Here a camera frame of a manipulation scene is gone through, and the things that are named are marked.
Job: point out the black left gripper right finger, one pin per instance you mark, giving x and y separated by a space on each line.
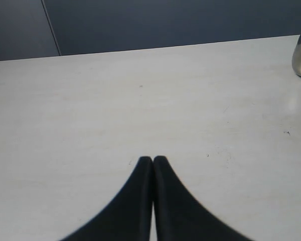
179 216

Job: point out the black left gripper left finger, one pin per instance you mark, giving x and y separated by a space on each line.
128 215

